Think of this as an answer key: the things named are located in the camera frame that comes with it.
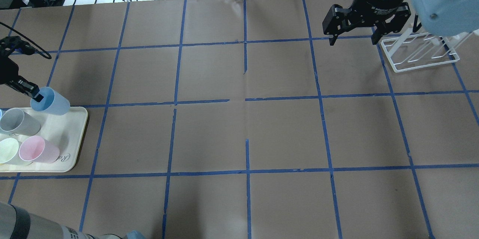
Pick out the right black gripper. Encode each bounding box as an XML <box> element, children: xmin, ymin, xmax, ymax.
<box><xmin>322</xmin><ymin>0</ymin><xmax>411</xmax><ymax>46</ymax></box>

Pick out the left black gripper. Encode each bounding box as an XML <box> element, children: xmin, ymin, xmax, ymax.
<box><xmin>0</xmin><ymin>57</ymin><xmax>43</xmax><ymax>102</ymax></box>

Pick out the light blue cup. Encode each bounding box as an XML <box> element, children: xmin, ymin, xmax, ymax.
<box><xmin>30</xmin><ymin>87</ymin><xmax>70</xmax><ymax>115</ymax></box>

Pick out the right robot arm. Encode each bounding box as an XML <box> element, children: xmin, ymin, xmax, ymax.
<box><xmin>322</xmin><ymin>0</ymin><xmax>479</xmax><ymax>45</ymax></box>

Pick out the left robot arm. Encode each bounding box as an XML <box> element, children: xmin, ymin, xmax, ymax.
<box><xmin>1</xmin><ymin>57</ymin><xmax>94</xmax><ymax>239</ymax></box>

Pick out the grey cup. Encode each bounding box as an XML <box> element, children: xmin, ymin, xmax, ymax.
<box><xmin>0</xmin><ymin>108</ymin><xmax>41</xmax><ymax>136</ymax></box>

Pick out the pink cup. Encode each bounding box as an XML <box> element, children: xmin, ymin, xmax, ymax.
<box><xmin>18</xmin><ymin>136</ymin><xmax>60</xmax><ymax>163</ymax></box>

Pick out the pale green cup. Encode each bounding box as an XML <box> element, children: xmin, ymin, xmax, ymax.
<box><xmin>0</xmin><ymin>138</ymin><xmax>32</xmax><ymax>166</ymax></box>

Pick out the cream plastic tray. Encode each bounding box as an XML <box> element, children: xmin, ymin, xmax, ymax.
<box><xmin>0</xmin><ymin>106</ymin><xmax>88</xmax><ymax>173</ymax></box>

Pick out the white wire cup rack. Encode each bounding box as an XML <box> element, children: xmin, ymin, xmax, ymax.
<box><xmin>380</xmin><ymin>27</ymin><xmax>478</xmax><ymax>73</ymax></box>

